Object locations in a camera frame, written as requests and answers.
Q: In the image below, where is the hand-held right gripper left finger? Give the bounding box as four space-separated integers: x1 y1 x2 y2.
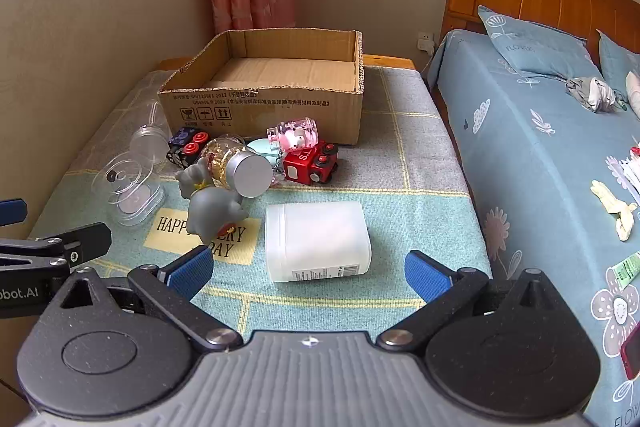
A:
47 244 246 353

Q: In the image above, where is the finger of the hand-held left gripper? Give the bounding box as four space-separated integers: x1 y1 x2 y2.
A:
0 222 112 278
0 198 27 226

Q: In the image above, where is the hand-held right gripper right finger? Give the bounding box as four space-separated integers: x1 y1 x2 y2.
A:
377 249 566 353

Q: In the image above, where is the grey elephant toy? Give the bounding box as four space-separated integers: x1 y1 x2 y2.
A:
174 156 249 244

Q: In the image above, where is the clear plastic lid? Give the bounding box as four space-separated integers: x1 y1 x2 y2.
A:
98 151 166 228

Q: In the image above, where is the white box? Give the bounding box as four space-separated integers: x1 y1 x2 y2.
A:
265 201 373 284

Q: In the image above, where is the black toy block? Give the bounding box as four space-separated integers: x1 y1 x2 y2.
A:
167 126 211 168

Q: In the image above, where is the clear plastic tube jar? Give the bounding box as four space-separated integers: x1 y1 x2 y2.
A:
130 101 173 165

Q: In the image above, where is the red toy train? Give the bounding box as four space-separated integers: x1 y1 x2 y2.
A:
282 139 341 185

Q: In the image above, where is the pink bottle keychain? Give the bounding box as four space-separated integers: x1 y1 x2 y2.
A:
265 117 321 155

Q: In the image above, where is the brown cardboard box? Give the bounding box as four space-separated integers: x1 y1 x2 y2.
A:
157 28 366 145

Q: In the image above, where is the checked printed blanket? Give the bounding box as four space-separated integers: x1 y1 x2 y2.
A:
30 67 493 343

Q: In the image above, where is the teal earbuds case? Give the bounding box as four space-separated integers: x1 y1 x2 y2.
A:
246 137 281 168

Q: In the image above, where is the bed with blue sheet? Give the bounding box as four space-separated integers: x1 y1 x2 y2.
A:
427 29 640 427

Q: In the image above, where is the green tube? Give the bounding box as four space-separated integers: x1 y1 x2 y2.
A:
609 251 640 284

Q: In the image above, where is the cream glove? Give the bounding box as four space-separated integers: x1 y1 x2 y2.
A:
590 179 640 242

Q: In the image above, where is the wooden table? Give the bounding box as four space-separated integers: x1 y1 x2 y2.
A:
159 54 418 72

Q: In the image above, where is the red phone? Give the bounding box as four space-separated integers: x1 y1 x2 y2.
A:
620 321 640 382

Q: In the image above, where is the white pink striped item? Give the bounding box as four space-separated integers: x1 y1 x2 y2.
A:
605 146 640 205

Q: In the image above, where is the grey crumpled cloth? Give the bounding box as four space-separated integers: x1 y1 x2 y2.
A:
565 76 628 114

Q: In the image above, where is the blue flower print pillow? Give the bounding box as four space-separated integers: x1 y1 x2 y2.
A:
477 4 603 82

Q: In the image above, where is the white soft item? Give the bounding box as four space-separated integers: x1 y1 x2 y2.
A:
625 72 640 115

